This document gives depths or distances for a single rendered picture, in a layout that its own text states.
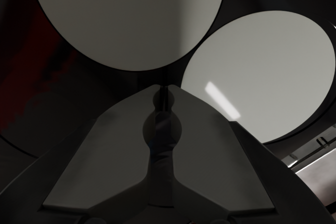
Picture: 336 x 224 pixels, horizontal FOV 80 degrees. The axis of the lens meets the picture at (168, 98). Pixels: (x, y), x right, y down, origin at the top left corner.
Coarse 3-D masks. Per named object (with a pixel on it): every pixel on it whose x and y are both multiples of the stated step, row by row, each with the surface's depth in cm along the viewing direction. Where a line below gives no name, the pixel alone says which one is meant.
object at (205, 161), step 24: (168, 96) 11; (192, 96) 10; (192, 120) 9; (216, 120) 9; (192, 144) 7; (216, 144) 7; (192, 168) 6; (216, 168) 6; (240, 168) 7; (192, 192) 6; (216, 192) 6; (240, 192) 6; (264, 192) 6; (192, 216) 6; (216, 216) 6
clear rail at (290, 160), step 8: (328, 128) 16; (320, 136) 16; (328, 136) 16; (304, 144) 16; (312, 144) 16; (320, 144) 16; (296, 152) 17; (304, 152) 16; (312, 152) 16; (288, 160) 17; (296, 160) 17
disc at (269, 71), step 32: (224, 32) 12; (256, 32) 12; (288, 32) 12; (320, 32) 12; (192, 64) 13; (224, 64) 13; (256, 64) 13; (288, 64) 13; (320, 64) 13; (224, 96) 14; (256, 96) 14; (288, 96) 14; (320, 96) 14; (256, 128) 15; (288, 128) 15
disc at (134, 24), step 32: (64, 0) 11; (96, 0) 11; (128, 0) 11; (160, 0) 11; (192, 0) 11; (64, 32) 12; (96, 32) 12; (128, 32) 12; (160, 32) 12; (192, 32) 12; (128, 64) 13; (160, 64) 13
